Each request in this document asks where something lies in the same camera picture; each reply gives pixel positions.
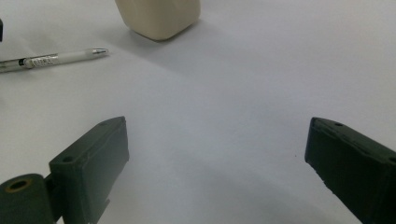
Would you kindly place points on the white table cover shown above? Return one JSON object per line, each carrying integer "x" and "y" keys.
{"x": 218, "y": 93}

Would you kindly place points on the cream square cup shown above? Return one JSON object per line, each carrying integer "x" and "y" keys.
{"x": 158, "y": 18}

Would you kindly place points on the clear white pen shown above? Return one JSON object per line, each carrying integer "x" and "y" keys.
{"x": 62, "y": 58}

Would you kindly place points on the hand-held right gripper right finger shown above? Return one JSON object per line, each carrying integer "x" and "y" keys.
{"x": 358, "y": 168}

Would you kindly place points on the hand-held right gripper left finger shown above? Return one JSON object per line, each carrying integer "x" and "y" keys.
{"x": 90, "y": 168}

